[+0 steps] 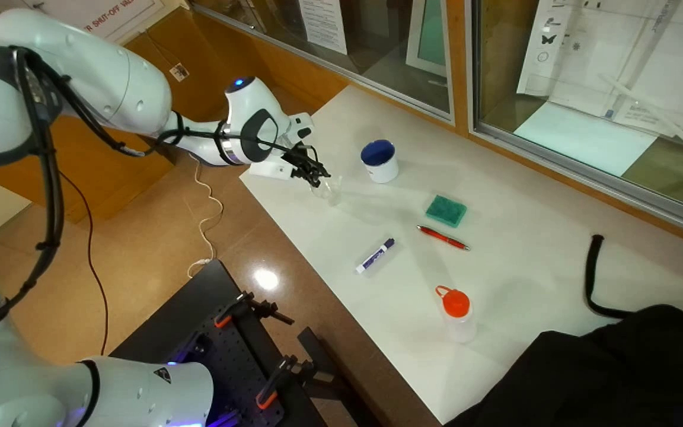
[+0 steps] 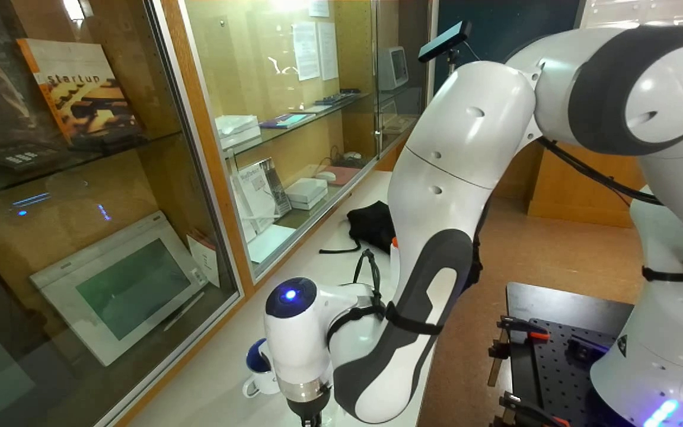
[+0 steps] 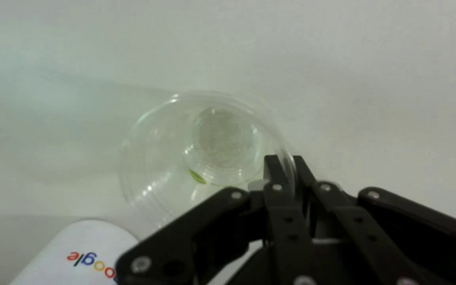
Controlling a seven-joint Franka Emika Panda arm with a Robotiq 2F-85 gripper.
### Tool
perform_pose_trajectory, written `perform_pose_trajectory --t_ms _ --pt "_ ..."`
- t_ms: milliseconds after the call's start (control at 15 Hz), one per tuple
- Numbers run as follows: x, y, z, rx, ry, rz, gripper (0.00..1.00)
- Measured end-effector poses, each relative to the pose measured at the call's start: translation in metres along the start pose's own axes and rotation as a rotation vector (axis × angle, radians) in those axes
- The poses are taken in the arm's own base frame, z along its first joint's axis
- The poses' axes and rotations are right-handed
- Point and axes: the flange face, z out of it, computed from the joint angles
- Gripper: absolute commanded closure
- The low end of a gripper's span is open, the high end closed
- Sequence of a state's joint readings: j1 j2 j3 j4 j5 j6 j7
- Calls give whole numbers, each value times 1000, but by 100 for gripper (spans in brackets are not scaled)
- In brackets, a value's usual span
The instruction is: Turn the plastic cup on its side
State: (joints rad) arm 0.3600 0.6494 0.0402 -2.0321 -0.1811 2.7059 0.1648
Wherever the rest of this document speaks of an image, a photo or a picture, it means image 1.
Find black bag with strap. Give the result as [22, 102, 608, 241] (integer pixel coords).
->
[445, 232, 683, 427]

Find black clamp orange handle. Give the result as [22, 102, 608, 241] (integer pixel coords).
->
[212, 289, 298, 332]
[254, 354, 337, 413]

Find green sponge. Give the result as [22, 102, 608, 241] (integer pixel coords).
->
[423, 193, 469, 230]

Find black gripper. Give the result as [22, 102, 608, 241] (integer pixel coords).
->
[279, 140, 334, 191]

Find white coiled floor cable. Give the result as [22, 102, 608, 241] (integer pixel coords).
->
[186, 153, 229, 280]

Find black cable bundle on arm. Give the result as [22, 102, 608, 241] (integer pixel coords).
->
[0, 46, 71, 352]

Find white framed green board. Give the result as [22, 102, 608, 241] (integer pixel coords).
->
[403, 0, 451, 79]

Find metal window frame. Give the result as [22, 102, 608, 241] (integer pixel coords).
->
[191, 0, 683, 245]

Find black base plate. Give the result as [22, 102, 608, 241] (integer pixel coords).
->
[109, 258, 381, 427]

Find thin black floor cable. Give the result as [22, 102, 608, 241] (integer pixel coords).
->
[57, 169, 115, 362]

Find white sign sheet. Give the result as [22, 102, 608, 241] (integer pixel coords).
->
[6, 0, 191, 47]

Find white mug blue inside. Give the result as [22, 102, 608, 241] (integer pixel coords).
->
[358, 137, 403, 187]

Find blue white marker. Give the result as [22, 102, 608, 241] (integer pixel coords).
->
[354, 235, 402, 278]

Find white paper sheets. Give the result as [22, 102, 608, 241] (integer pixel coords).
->
[513, 0, 683, 180]

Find red pen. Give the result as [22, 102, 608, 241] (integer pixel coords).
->
[417, 224, 472, 255]

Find white printed poster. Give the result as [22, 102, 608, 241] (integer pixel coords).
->
[298, 0, 351, 58]

